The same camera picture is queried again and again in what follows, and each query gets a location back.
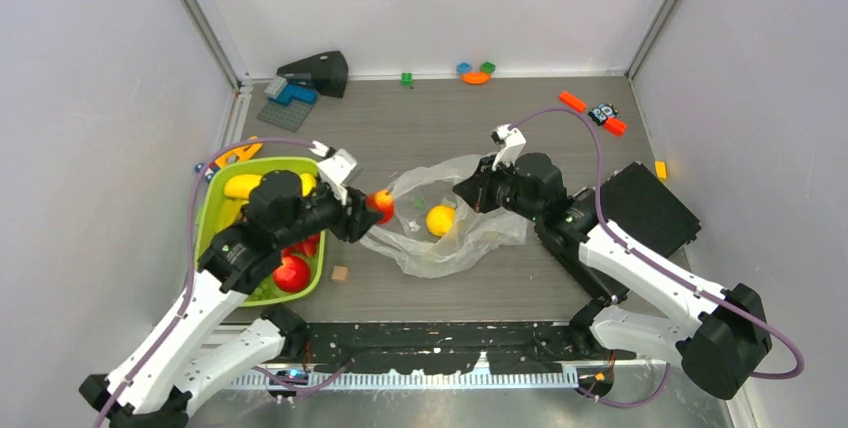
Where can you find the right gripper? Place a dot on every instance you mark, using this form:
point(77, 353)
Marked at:
point(476, 195)

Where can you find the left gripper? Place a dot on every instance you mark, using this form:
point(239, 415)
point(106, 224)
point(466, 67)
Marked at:
point(353, 225)

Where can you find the red orange fake pear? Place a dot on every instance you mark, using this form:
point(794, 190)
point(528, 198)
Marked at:
point(382, 201)

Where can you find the yellow fake lemon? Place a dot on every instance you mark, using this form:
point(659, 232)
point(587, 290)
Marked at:
point(439, 220)

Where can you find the clear printed plastic bag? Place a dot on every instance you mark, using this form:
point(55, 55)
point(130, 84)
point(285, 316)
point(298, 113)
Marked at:
point(406, 240)

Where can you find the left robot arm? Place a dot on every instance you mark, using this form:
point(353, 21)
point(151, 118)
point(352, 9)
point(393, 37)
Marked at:
point(165, 381)

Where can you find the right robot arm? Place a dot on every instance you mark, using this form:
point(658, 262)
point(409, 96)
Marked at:
point(616, 242)

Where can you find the red fake lychee bunch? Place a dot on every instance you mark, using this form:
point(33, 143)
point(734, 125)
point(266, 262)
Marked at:
point(307, 248)

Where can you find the yellow fake banana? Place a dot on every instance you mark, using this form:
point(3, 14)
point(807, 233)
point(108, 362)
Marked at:
point(308, 183)

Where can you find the red fake apple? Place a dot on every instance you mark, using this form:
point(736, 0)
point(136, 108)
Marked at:
point(293, 275)

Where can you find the green fake grapes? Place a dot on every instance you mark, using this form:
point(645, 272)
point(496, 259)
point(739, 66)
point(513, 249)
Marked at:
point(267, 289)

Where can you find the yellow fake starfruit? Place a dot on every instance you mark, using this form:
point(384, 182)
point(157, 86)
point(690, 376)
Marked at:
point(229, 212)

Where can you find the small wooden cube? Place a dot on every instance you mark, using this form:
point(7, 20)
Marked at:
point(339, 274)

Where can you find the grey toy baseplate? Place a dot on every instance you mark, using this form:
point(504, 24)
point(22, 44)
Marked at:
point(288, 117)

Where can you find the blue toy piece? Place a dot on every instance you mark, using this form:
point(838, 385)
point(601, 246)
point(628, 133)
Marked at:
point(464, 68)

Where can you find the orange yellow toy tool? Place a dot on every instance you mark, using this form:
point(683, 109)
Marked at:
point(232, 156)

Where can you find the green plastic tray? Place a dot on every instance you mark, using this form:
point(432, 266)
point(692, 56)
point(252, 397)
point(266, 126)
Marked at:
point(215, 196)

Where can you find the orange toy bar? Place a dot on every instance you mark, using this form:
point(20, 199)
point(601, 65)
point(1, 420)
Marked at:
point(573, 101)

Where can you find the black wedge block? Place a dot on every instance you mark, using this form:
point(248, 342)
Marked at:
point(326, 73)

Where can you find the grey small toy brick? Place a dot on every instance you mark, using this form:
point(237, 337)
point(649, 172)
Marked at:
point(275, 87)

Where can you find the red toy brick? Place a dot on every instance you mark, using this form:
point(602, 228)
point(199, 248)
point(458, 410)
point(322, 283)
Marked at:
point(615, 126)

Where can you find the black box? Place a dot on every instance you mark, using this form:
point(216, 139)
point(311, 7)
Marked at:
point(638, 203)

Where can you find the yellow toy block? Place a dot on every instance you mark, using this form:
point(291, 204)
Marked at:
point(661, 170)

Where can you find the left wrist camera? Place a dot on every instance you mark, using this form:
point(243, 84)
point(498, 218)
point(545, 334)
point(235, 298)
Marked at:
point(337, 168)

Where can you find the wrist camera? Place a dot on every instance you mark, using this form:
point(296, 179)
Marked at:
point(337, 168)
point(511, 143)

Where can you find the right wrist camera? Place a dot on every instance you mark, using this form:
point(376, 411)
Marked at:
point(511, 143)

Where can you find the green cube by ring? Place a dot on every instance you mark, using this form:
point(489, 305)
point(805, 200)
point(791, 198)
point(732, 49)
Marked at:
point(488, 67)

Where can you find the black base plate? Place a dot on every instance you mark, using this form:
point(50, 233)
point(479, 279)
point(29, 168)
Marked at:
point(444, 348)

